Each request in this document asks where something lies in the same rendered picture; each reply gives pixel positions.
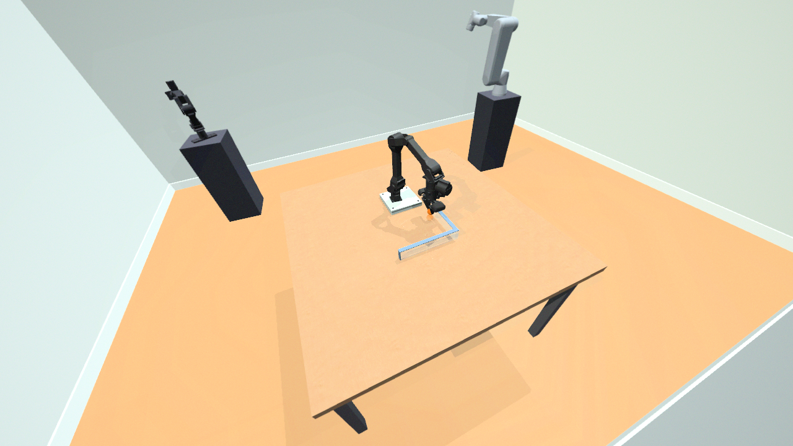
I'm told low clear glass walls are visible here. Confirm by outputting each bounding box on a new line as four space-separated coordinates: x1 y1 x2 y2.
401 212 459 260

